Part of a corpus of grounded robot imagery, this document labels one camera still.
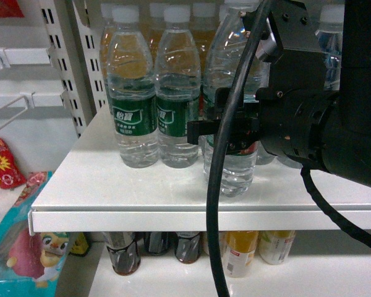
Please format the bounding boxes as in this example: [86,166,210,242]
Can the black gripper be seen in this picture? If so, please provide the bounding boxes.
[187,87,339,167]

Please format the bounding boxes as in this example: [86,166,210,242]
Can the clear water bottle green label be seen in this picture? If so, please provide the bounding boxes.
[202,0,268,198]

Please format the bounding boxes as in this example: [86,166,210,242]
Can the water bottle right players label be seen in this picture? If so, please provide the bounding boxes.
[315,4,344,91]

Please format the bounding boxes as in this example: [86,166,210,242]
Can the water bottle far left front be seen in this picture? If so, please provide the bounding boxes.
[106,5,159,168]

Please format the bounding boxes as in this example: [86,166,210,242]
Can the yellow juice bottle lower shelf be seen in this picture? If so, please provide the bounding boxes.
[223,231,259,278]

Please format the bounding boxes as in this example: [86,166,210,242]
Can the white shelf board left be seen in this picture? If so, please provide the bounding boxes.
[27,106,371,236]

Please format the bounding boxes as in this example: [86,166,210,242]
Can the dark tea bottle lower shelf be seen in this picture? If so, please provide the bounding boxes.
[103,231,141,276]

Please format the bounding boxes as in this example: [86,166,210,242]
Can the white slotted shelf upright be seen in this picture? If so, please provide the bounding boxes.
[38,1,107,136]

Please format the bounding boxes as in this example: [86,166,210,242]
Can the red snack packet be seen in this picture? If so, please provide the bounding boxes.
[0,138,27,189]

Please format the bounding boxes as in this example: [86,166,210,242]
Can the teal cartoon snack bag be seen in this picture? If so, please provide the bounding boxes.
[0,171,70,296]

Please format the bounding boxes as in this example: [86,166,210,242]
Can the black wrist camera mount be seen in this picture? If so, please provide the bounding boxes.
[239,1,326,93]

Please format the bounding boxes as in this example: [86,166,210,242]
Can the thick black cable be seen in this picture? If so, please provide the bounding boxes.
[203,0,273,297]

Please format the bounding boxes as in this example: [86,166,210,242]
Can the braided black cable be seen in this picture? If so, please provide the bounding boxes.
[299,166,371,256]

